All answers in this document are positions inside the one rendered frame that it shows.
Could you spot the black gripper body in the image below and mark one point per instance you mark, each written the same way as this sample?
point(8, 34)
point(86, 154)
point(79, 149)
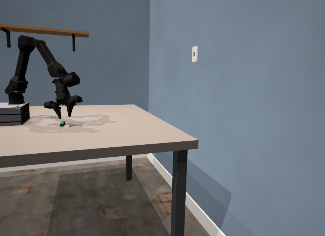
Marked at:
point(62, 98)

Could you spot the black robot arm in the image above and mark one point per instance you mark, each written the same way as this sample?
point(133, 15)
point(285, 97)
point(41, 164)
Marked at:
point(18, 82)

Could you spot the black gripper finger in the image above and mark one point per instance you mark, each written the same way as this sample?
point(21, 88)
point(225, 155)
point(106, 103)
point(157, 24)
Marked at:
point(70, 106)
point(57, 109)

